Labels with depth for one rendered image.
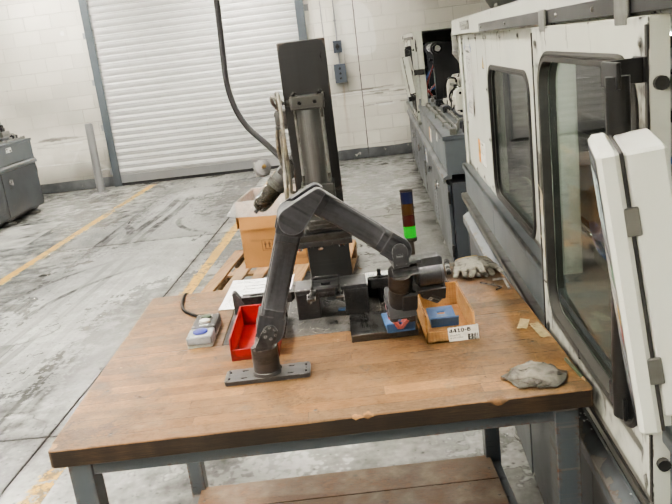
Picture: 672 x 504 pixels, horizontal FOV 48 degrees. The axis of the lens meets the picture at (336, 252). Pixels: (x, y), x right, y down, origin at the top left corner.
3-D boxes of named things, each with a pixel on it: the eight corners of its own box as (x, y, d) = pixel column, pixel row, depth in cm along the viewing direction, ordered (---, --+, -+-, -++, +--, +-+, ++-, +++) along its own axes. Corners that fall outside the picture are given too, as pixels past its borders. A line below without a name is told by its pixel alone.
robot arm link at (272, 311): (279, 336, 177) (306, 203, 170) (280, 347, 171) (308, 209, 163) (254, 332, 176) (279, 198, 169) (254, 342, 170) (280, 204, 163)
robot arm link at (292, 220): (410, 237, 176) (298, 172, 169) (418, 246, 167) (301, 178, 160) (382, 280, 178) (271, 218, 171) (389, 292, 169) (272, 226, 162)
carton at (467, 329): (427, 347, 182) (424, 317, 180) (415, 312, 207) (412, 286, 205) (479, 341, 182) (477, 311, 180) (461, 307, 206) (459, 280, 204)
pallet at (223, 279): (237, 267, 612) (234, 250, 609) (358, 256, 600) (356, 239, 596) (196, 319, 498) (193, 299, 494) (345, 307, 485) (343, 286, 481)
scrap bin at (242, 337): (232, 361, 187) (228, 339, 185) (242, 326, 211) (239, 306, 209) (279, 356, 186) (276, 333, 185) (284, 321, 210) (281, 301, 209)
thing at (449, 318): (432, 329, 190) (431, 318, 189) (425, 309, 205) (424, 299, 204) (459, 326, 189) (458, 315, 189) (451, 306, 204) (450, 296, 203)
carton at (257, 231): (255, 247, 611) (246, 186, 598) (328, 240, 602) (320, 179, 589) (235, 271, 547) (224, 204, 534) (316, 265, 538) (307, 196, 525)
